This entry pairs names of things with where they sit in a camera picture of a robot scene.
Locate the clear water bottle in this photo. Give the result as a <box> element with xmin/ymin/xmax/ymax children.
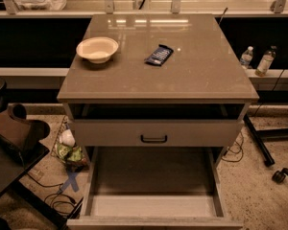
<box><xmin>240</xmin><ymin>46</ymin><xmax>253</xmax><ymax>69</ymax></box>

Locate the wire basket with snacks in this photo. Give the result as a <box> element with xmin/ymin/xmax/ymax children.
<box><xmin>51</xmin><ymin>116</ymin><xmax>87</xmax><ymax>172</ymax></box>

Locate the bottle with yellowish liquid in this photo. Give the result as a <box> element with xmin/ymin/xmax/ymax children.
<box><xmin>255</xmin><ymin>46</ymin><xmax>276</xmax><ymax>77</ymax></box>

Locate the grey middle drawer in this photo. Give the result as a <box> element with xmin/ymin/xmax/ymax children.
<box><xmin>69</xmin><ymin>119</ymin><xmax>244</xmax><ymax>147</ymax></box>

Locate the white bowl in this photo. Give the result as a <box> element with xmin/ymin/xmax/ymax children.
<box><xmin>76</xmin><ymin>37</ymin><xmax>119</xmax><ymax>64</ymax></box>

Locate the black cable right of cabinet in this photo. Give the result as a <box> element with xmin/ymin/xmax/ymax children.
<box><xmin>221</xmin><ymin>130</ymin><xmax>245</xmax><ymax>164</ymax></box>

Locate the black floor cable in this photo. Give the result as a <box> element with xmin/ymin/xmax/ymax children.
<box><xmin>25</xmin><ymin>172</ymin><xmax>84</xmax><ymax>219</ymax></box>

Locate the grey open bottom drawer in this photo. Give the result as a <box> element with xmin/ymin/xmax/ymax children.
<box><xmin>67</xmin><ymin>147</ymin><xmax>243</xmax><ymax>230</ymax></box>

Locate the black headset device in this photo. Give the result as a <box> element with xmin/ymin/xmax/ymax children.
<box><xmin>0</xmin><ymin>103</ymin><xmax>50</xmax><ymax>165</ymax></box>

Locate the blue snack bar wrapper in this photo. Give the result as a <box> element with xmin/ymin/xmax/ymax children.
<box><xmin>144</xmin><ymin>44</ymin><xmax>174</xmax><ymax>66</ymax></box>

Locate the black chair base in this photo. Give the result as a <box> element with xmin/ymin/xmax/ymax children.
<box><xmin>244</xmin><ymin>115</ymin><xmax>288</xmax><ymax>184</ymax></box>

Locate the black side table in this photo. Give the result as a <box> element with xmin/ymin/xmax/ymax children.
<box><xmin>0</xmin><ymin>137</ymin><xmax>71</xmax><ymax>230</ymax></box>

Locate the grey drawer cabinet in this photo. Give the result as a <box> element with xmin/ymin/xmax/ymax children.
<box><xmin>56</xmin><ymin>12</ymin><xmax>260</xmax><ymax>165</ymax></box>

